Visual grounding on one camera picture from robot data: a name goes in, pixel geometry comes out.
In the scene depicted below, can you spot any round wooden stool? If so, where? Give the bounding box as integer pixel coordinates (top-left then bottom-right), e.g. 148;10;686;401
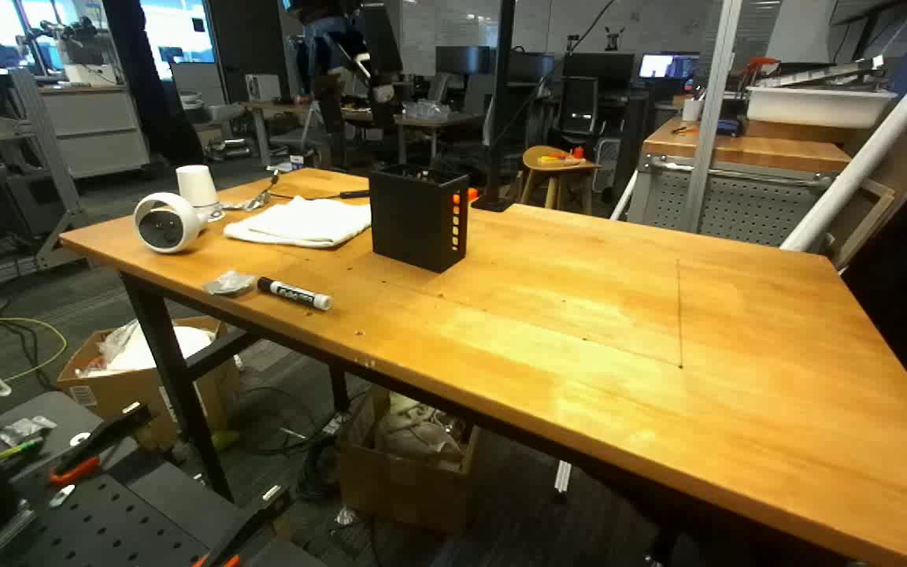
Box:
518;146;596;209

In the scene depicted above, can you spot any white plastic tub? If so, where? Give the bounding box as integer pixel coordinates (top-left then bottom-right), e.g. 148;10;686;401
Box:
746;86;894;128

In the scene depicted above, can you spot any wooden side workbench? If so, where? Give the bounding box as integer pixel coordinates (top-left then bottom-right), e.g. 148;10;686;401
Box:
613;119;851;247

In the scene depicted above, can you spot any cardboard box under table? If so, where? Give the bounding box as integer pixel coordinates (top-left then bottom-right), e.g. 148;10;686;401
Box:
338;388;479;534

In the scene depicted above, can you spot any cardboard box with plastic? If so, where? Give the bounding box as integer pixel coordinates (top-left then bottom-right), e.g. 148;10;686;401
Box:
56;316;239;452

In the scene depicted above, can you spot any white diagonal pole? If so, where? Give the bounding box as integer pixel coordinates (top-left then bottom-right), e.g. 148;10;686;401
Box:
786;94;907;252

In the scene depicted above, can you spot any orange handled clamp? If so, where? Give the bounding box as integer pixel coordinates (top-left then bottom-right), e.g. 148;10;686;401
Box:
48;405;151;488

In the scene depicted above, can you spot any white paper cup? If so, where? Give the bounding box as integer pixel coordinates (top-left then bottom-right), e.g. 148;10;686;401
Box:
177;163;217;209

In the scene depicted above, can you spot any black square basket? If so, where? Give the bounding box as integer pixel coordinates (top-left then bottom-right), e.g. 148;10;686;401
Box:
370;173;470;271

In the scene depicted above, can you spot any black white marker pen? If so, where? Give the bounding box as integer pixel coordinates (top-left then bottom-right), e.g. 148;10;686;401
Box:
260;278;330;312

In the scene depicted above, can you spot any grey vertical post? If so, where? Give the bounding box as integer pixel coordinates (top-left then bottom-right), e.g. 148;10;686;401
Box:
684;0;744;232

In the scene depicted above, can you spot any crumpled silver foil wrapper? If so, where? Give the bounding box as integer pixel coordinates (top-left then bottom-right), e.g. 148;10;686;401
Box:
205;271;254;298

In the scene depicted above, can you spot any white towel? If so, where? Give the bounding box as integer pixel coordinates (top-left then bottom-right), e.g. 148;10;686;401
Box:
225;199;373;248

